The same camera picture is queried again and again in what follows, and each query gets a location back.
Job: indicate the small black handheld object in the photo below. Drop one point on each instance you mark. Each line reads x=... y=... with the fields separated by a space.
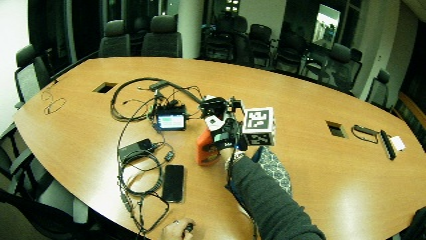
x=188 y=229

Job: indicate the small black screen device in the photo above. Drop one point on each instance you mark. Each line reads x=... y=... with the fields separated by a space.
x=171 y=120

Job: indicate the white marker cube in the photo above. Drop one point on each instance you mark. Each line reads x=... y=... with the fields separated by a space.
x=259 y=124

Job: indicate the black smartphone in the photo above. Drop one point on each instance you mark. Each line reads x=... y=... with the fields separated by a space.
x=174 y=183

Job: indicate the black power adapter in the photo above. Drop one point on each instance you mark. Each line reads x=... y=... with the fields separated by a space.
x=135 y=148

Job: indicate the gray office chair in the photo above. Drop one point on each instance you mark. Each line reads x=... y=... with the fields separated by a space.
x=31 y=75
x=115 y=41
x=22 y=166
x=162 y=40

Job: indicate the row of dark office chairs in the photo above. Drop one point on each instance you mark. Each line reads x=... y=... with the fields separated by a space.
x=288 y=50

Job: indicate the white column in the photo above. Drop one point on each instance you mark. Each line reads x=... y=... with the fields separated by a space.
x=191 y=28

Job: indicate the long black bar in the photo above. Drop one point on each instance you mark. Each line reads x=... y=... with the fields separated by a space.
x=388 y=145

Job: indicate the small white box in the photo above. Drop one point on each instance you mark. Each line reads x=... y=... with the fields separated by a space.
x=398 y=143

